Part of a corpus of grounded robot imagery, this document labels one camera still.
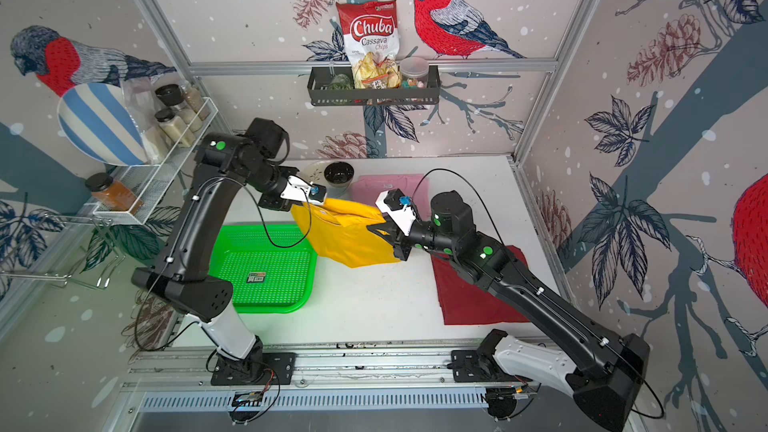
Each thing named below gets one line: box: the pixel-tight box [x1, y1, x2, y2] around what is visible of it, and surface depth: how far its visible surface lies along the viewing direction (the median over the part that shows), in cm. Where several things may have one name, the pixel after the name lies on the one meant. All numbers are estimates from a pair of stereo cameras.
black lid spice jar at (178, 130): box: [154, 108, 196, 148], surface depth 78 cm
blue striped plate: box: [57, 83, 148, 167], surface depth 68 cm
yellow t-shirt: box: [290, 199, 401, 268], surface depth 66 cm
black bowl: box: [324, 161, 355, 187], surface depth 112 cm
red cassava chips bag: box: [336, 0, 401, 89], surface depth 84 cm
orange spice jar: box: [85, 172, 143, 215], surface depth 64 cm
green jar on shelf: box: [328, 74, 352, 90], surface depth 94 cm
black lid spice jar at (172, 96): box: [155, 84, 203, 133], surface depth 82 cm
